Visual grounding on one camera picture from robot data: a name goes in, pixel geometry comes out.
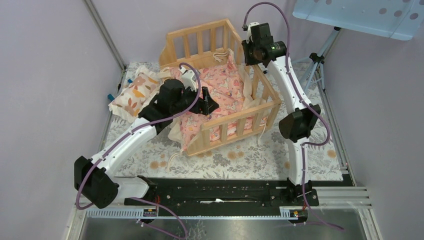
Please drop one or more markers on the floral small pillow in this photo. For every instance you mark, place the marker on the floral small pillow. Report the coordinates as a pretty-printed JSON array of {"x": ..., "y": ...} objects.
[{"x": 147, "y": 84}]

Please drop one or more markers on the black tripod stand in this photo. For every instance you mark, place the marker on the black tripod stand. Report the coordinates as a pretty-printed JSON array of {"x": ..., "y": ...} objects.
[{"x": 315, "y": 73}]

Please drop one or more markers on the grey diagonal pole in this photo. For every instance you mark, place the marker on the grey diagonal pole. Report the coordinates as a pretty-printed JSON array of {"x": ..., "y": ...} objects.
[{"x": 93, "y": 12}]

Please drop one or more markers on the blue toy item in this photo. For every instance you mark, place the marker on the blue toy item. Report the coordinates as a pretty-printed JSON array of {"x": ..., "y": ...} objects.
[{"x": 125, "y": 96}]

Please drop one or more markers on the light blue perforated panel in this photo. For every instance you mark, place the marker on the light blue perforated panel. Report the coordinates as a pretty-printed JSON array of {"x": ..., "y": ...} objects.
[{"x": 394, "y": 19}]

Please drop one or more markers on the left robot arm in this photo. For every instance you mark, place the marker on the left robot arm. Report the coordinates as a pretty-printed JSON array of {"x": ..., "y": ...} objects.
[{"x": 95, "y": 177}]

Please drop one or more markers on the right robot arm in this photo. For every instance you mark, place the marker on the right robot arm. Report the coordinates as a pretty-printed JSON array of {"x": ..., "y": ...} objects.
[{"x": 297, "y": 126}]

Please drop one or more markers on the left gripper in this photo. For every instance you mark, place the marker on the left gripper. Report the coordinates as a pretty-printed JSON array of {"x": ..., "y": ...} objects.
[{"x": 206, "y": 104}]

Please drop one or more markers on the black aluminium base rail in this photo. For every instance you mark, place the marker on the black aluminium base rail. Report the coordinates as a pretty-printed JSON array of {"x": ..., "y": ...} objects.
[{"x": 239, "y": 198}]

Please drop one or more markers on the pink patterned bed cushion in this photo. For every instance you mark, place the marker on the pink patterned bed cushion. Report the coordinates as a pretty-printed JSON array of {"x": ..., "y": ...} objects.
[{"x": 229, "y": 85}]

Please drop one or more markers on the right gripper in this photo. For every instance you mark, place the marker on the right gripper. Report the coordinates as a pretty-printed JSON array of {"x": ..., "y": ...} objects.
[{"x": 246, "y": 45}]

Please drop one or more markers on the wooden pet bed frame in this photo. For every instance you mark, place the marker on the wooden pet bed frame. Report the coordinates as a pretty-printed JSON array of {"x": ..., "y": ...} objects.
[{"x": 195, "y": 46}]

